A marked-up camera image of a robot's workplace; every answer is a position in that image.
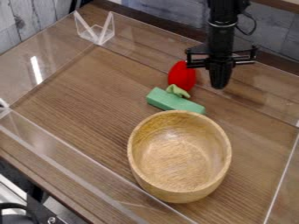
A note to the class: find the black metal bracket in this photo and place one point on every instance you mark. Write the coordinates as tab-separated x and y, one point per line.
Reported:
45	214

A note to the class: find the red plush strawberry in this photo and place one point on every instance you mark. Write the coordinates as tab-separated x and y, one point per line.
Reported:
182	79

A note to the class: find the wooden bowl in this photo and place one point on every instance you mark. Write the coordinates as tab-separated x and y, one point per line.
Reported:
179	155

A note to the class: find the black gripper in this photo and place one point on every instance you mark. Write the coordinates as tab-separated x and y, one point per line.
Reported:
220	62

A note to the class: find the clear acrylic tray wall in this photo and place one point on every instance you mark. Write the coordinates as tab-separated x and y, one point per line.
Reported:
75	99

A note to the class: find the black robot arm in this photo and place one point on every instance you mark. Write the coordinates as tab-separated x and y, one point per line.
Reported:
224	23

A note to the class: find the green rectangular block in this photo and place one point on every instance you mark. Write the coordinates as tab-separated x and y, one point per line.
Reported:
167	101

